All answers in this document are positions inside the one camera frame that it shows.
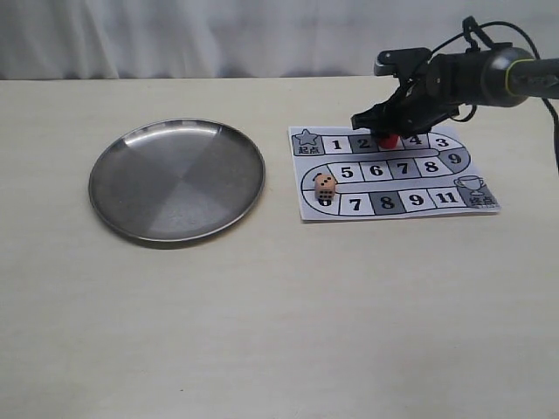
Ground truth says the black cable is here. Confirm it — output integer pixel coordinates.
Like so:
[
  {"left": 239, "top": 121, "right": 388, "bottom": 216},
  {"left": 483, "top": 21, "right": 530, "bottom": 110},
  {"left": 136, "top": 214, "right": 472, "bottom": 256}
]
[{"left": 418, "top": 16, "right": 559, "bottom": 175}]

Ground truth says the red cylinder game piece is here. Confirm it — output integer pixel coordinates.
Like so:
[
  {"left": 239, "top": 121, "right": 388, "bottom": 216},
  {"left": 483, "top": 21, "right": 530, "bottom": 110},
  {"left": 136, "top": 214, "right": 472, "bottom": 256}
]
[{"left": 377, "top": 134, "right": 399, "bottom": 150}]

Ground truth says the white backdrop curtain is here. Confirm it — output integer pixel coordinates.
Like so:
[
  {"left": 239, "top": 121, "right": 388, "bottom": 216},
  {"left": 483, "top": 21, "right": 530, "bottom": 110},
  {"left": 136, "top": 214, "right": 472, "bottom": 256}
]
[{"left": 1, "top": 1, "right": 558, "bottom": 79}]

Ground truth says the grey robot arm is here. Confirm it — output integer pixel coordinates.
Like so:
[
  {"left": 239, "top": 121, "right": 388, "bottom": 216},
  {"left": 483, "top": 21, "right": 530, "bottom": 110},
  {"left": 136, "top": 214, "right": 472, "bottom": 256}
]
[{"left": 351, "top": 43, "right": 558, "bottom": 138}]

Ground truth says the round stainless steel plate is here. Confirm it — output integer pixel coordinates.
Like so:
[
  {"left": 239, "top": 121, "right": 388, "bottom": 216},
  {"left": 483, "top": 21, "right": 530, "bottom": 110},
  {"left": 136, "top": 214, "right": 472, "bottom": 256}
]
[{"left": 87, "top": 118, "right": 266, "bottom": 247}]

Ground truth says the beige wooden die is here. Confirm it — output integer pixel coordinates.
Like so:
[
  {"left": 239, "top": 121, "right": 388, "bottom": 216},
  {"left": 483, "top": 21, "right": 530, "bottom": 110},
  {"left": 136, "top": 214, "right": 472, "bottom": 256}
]
[{"left": 314, "top": 173, "right": 337, "bottom": 201}]

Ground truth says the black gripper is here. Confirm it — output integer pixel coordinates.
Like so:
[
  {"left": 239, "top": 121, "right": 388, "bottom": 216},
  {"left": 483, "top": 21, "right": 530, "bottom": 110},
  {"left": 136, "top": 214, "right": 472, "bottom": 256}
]
[{"left": 351, "top": 54, "right": 489, "bottom": 136}]

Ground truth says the printed paper game board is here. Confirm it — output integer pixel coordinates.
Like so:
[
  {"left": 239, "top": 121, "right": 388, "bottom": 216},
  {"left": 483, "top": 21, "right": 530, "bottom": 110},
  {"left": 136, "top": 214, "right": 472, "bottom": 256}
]
[{"left": 288, "top": 125, "right": 500, "bottom": 222}]

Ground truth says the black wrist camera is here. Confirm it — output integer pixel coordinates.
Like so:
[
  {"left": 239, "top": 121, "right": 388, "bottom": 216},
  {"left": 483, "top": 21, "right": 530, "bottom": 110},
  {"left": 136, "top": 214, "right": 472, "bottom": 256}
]
[{"left": 373, "top": 47, "right": 431, "bottom": 79}]

